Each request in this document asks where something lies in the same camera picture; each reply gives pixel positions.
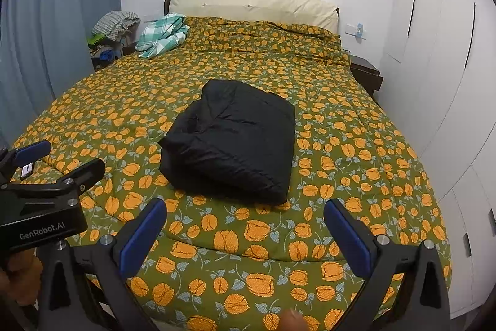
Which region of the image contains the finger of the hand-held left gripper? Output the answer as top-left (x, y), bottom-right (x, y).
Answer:
top-left (54, 159), bottom-right (106, 200)
top-left (0, 140), bottom-right (52, 184)

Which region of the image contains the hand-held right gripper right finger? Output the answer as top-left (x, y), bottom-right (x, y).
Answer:
top-left (323, 198), bottom-right (466, 331)

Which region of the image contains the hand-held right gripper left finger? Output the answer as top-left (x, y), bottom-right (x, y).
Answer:
top-left (23, 198), bottom-right (168, 331)

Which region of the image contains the black puffer jacket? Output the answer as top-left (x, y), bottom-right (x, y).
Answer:
top-left (158, 79), bottom-right (297, 206)

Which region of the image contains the pile of clothes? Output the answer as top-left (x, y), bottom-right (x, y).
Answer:
top-left (87, 32), bottom-right (126, 71)

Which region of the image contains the person's left hand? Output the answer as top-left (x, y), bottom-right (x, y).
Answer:
top-left (0, 249), bottom-right (44, 302)

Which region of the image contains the person's right hand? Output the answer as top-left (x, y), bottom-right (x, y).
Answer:
top-left (278, 309), bottom-right (308, 331)

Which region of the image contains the green floral blanket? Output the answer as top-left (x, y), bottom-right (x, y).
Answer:
top-left (8, 16), bottom-right (453, 331)

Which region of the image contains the blue-grey curtain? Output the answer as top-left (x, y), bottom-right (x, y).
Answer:
top-left (0, 0), bottom-right (122, 149)

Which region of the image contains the grey plaid cloth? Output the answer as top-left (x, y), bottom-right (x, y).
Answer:
top-left (92, 10), bottom-right (141, 42)

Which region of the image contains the green checked cloth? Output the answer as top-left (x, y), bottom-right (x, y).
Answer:
top-left (135, 13), bottom-right (191, 59)

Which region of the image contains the dark wooden nightstand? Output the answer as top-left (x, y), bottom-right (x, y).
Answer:
top-left (350, 57), bottom-right (384, 96)

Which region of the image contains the white wardrobe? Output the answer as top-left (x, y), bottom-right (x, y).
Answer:
top-left (378, 0), bottom-right (496, 318)

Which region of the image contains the cream padded headboard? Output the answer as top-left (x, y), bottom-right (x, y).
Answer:
top-left (163, 0), bottom-right (340, 35)

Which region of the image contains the wall outlet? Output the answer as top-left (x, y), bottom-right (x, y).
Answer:
top-left (346, 22), bottom-right (370, 42)

